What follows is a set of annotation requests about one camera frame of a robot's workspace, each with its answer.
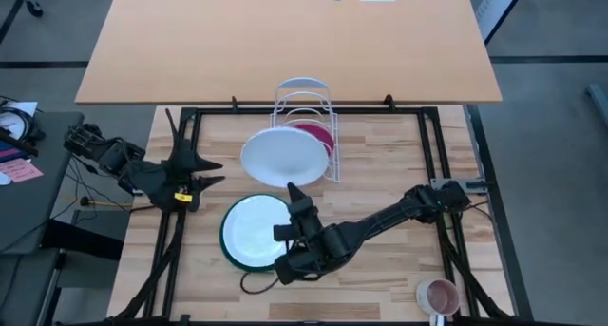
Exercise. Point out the cream mug pink inside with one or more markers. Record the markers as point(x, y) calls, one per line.
point(437, 297)

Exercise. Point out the white plate teal underside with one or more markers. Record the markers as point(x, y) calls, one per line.
point(247, 231)

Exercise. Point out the white paper sheet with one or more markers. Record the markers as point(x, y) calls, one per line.
point(26, 108)

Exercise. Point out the black frame clamp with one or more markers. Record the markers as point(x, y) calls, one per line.
point(233, 103)
point(388, 101)

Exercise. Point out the black chair caster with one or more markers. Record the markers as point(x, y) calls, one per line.
point(34, 8)

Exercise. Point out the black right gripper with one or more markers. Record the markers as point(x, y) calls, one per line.
point(309, 235)

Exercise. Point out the pink paper note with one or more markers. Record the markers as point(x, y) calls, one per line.
point(21, 171)

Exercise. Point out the grey side table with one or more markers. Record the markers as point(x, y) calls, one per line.
point(38, 212)

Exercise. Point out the blue flat item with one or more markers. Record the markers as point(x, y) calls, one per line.
point(9, 154)

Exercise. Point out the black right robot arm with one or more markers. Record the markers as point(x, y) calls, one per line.
point(380, 216)

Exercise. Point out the white metal post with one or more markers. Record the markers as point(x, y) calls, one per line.
point(496, 7)

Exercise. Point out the yellow stick black tip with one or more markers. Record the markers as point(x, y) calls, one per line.
point(84, 202)

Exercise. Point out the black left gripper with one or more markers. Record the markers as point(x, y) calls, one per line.
point(180, 178)

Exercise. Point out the pink plate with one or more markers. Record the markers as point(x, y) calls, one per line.
point(323, 136)

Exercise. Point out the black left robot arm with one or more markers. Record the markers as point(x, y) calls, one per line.
point(114, 157)

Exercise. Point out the tan wooden desk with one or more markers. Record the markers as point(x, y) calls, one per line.
point(237, 41)

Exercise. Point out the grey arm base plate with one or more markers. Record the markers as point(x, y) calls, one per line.
point(477, 186)

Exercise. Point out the black aluminium table frame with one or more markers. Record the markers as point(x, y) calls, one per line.
point(380, 111)

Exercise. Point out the black floor stand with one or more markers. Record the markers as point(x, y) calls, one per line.
point(81, 240)

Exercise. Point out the yellow tag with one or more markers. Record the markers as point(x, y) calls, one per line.
point(183, 197)

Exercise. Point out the white plate green underside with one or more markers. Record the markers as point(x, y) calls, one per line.
point(285, 155)

